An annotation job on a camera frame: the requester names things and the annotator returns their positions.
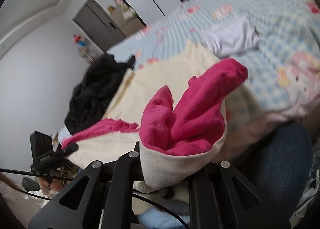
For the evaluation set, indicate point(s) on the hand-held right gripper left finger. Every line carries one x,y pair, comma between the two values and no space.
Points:
125,166

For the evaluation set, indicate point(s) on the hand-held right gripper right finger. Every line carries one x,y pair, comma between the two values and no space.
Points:
225,176

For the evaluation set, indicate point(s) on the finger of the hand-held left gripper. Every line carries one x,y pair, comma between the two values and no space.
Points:
70,148

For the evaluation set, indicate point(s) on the pink and cream sweatshirt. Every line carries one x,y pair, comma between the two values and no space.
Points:
195,119

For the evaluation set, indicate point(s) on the person's left hand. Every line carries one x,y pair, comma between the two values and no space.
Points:
46,185

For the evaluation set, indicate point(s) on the person's long hair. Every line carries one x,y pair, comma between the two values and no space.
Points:
10,181

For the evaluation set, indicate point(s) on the person's blue jeans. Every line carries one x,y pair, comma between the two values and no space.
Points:
275,169

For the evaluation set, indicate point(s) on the light blue fluffy slipper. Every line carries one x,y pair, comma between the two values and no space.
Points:
155,219

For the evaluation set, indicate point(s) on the black garment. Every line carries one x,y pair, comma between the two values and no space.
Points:
95,89

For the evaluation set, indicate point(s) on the crumpled white garment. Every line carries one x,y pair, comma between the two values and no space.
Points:
232,39

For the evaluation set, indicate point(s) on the white handbag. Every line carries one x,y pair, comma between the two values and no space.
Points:
128,14

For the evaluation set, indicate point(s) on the blue checkered printed blanket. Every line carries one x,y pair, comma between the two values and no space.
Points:
275,31

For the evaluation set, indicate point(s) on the small pink plush toy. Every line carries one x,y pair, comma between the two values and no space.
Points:
118,1

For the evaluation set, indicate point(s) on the red and blue wall toy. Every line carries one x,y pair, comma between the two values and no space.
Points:
81,39

